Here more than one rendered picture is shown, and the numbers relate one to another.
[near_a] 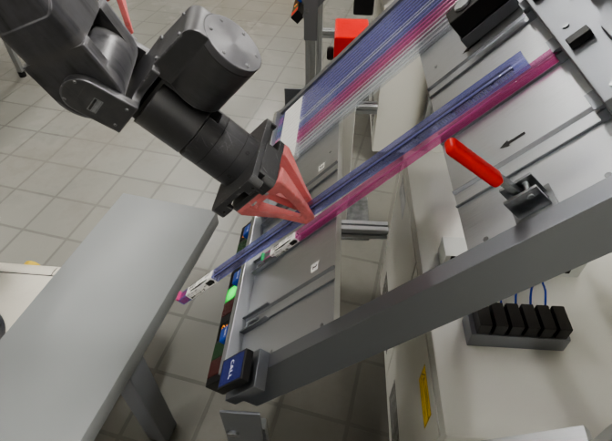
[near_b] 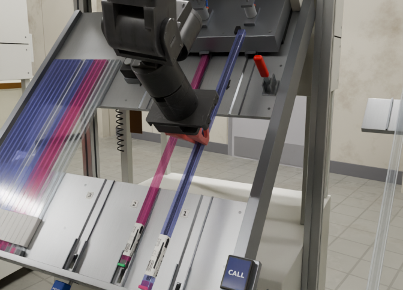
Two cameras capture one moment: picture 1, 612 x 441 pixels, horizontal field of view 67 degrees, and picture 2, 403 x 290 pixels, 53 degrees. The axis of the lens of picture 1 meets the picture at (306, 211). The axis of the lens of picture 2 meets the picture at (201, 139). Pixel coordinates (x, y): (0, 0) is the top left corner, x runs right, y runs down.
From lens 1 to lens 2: 66 cm
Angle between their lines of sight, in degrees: 66
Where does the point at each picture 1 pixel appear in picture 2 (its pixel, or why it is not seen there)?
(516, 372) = not seen: hidden behind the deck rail
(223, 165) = (193, 95)
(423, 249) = not seen: hidden behind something
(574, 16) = (222, 29)
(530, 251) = (288, 97)
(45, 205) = not seen: outside the picture
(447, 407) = (265, 276)
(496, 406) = (272, 261)
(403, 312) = (273, 156)
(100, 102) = (175, 38)
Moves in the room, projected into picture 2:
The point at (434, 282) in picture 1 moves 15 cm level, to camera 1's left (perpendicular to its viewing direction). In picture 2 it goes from (276, 129) to (254, 144)
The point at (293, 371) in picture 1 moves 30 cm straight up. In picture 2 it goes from (250, 254) to (255, 68)
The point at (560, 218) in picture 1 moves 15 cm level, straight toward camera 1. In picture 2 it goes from (289, 78) to (350, 82)
